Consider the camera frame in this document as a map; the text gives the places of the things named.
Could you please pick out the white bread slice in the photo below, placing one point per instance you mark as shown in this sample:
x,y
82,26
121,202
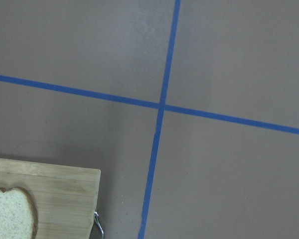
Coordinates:
x,y
18,214

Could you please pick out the wooden cutting board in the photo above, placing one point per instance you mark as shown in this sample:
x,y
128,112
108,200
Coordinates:
x,y
65,196

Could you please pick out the metal cutting board handle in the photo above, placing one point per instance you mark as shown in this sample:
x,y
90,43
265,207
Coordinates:
x,y
97,222

